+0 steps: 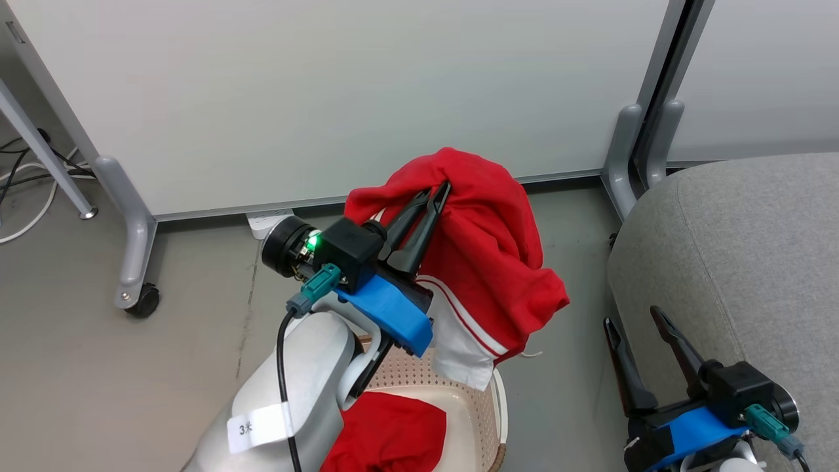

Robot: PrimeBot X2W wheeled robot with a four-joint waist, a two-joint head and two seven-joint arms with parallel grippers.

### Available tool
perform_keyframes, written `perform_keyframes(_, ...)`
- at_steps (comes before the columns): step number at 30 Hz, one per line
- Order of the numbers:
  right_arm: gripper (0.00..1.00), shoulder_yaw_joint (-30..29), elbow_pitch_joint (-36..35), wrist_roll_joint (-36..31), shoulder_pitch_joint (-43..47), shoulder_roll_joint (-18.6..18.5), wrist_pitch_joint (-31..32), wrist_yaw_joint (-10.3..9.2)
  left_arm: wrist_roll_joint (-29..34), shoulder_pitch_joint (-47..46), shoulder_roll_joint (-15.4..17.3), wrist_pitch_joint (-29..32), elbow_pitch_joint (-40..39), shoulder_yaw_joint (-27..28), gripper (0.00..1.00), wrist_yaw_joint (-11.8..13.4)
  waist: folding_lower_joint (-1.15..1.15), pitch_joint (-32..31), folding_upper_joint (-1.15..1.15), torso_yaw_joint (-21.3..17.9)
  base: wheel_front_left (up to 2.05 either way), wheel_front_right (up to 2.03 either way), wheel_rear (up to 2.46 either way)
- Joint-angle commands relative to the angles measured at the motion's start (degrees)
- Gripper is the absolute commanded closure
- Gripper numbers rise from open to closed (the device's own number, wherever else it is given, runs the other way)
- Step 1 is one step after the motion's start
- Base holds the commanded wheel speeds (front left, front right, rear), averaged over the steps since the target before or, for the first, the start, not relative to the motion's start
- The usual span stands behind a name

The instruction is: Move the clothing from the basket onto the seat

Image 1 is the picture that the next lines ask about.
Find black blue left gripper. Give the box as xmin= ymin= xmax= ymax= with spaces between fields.
xmin=261 ymin=182 xmax=454 ymax=359

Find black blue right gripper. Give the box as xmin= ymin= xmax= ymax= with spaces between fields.
xmin=603 ymin=305 xmax=801 ymax=472

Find red jacket with white trim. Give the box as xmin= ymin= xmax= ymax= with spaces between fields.
xmin=343 ymin=147 xmax=570 ymax=392

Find red garment with white band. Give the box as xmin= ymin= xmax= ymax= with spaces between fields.
xmin=320 ymin=391 xmax=448 ymax=472

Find grey fabric sofa seat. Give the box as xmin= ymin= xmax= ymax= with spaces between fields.
xmin=606 ymin=152 xmax=839 ymax=472

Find cream perforated laundry basket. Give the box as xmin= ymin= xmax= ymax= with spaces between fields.
xmin=353 ymin=333 xmax=509 ymax=472

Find white power strip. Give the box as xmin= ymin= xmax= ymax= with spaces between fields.
xmin=246 ymin=208 xmax=296 ymax=241

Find wide white partition panel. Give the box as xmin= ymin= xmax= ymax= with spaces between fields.
xmin=5 ymin=0 xmax=688 ymax=222

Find grey curved partition leg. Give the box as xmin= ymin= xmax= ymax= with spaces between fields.
xmin=645 ymin=99 xmax=686 ymax=192
xmin=600 ymin=104 xmax=647 ymax=222

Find white paper label tag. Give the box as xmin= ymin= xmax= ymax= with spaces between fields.
xmin=226 ymin=401 xmax=294 ymax=455

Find black caster wheel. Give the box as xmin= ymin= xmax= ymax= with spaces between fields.
xmin=124 ymin=283 xmax=161 ymax=321

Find grey partition leg with caster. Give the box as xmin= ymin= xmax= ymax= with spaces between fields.
xmin=94 ymin=155 xmax=159 ymax=310

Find narrow white partition panel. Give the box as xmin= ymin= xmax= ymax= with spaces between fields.
xmin=665 ymin=0 xmax=839 ymax=166

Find grey slanted table leg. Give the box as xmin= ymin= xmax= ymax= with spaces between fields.
xmin=0 ymin=77 xmax=100 ymax=221

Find black cable with teal plug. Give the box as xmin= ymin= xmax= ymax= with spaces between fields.
xmin=275 ymin=263 xmax=343 ymax=472
xmin=743 ymin=403 xmax=812 ymax=472

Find black floor cable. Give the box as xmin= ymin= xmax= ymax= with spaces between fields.
xmin=0 ymin=127 xmax=96 ymax=205

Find white floor cable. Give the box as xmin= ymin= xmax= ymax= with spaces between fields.
xmin=0 ymin=147 xmax=96 ymax=245

